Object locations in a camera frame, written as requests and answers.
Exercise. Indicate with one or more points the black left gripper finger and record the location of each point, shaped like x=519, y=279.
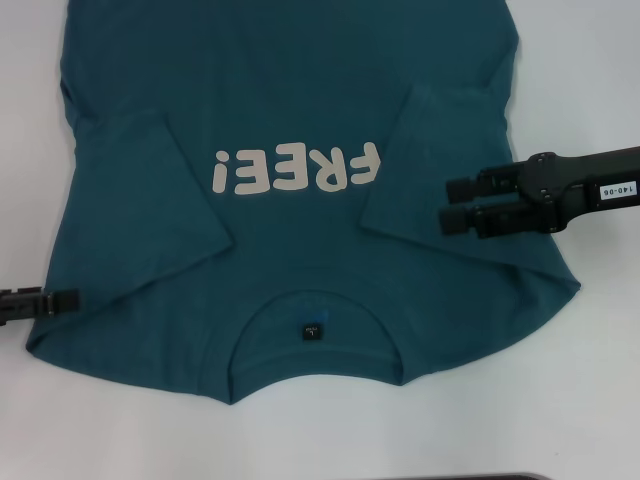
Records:
x=35, y=304

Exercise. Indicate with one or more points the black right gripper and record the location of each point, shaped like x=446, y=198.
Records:
x=575, y=185

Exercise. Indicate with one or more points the blue FREE print t-shirt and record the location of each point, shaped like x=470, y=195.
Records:
x=300, y=250

